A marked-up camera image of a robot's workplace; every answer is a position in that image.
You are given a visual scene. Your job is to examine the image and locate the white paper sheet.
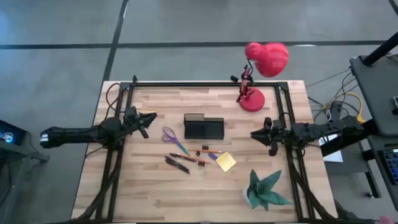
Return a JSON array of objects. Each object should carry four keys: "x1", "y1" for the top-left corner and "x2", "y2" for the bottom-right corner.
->
[{"x1": 318, "y1": 133, "x2": 345, "y2": 164}]

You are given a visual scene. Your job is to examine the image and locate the black cable loop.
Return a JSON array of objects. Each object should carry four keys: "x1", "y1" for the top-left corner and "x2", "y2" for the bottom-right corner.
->
[{"x1": 104, "y1": 82, "x2": 123, "y2": 121}]

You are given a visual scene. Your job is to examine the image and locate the black pen with white print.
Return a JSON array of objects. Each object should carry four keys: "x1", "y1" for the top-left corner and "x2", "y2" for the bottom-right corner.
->
[{"x1": 164, "y1": 159, "x2": 191, "y2": 174}]

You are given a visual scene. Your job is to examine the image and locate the black slanted pole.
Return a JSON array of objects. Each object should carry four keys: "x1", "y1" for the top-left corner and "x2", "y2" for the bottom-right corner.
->
[{"x1": 362, "y1": 30, "x2": 398, "y2": 68}]

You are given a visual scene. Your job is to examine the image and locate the black side desk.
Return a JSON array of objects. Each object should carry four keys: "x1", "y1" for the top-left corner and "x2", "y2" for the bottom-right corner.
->
[{"x1": 349, "y1": 54, "x2": 398, "y2": 138}]

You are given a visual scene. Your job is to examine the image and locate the yellow floor cable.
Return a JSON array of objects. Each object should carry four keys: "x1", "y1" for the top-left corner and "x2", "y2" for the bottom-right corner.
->
[{"x1": 323, "y1": 91, "x2": 365, "y2": 124}]

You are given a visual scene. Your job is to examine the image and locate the yellow sticky note pad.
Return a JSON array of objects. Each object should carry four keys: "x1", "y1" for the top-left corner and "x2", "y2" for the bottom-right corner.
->
[{"x1": 215, "y1": 151, "x2": 237, "y2": 173}]

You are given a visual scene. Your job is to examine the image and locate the black mesh desk organizer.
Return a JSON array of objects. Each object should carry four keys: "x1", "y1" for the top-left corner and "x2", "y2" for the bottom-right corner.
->
[{"x1": 183, "y1": 113, "x2": 225, "y2": 140}]

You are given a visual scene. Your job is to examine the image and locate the thin grey floor cable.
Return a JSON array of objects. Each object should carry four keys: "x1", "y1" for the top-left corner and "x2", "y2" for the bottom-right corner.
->
[{"x1": 306, "y1": 68, "x2": 352, "y2": 88}]

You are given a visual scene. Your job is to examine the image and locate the black aluminium table frame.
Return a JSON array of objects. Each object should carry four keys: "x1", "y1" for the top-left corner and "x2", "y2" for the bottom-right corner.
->
[{"x1": 93, "y1": 74, "x2": 315, "y2": 223}]

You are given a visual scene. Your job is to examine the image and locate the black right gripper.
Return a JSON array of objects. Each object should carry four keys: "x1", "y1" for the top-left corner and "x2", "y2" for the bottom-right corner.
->
[{"x1": 250, "y1": 119, "x2": 295, "y2": 157}]

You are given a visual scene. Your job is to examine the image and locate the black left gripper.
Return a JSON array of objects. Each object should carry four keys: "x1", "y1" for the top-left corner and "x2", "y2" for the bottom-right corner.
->
[{"x1": 123, "y1": 112, "x2": 158, "y2": 139}]

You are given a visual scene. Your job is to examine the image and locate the green plant in white pot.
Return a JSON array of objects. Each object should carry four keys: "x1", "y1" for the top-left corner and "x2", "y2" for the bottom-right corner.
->
[{"x1": 242, "y1": 169, "x2": 294, "y2": 212}]

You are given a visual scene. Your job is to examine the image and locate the keyboard with blue keys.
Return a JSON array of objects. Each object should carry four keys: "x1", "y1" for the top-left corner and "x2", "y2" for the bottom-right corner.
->
[{"x1": 382, "y1": 147, "x2": 398, "y2": 186}]

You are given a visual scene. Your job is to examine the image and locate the purple handled scissors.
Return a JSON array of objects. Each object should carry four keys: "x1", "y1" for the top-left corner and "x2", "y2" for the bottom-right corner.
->
[{"x1": 160, "y1": 126, "x2": 191, "y2": 156}]

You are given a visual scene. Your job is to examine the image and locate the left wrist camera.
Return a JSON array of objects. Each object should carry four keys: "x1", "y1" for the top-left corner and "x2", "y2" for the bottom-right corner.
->
[{"x1": 124, "y1": 106, "x2": 139, "y2": 121}]

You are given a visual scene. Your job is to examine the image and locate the orange pencil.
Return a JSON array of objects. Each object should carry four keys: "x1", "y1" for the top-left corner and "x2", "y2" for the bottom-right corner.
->
[
  {"x1": 169, "y1": 152, "x2": 213, "y2": 165},
  {"x1": 186, "y1": 149, "x2": 223, "y2": 154}
]

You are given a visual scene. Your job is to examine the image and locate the lit tablet screen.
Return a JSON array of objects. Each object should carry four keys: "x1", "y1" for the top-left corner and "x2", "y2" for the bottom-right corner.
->
[{"x1": 0, "y1": 119, "x2": 27, "y2": 146}]

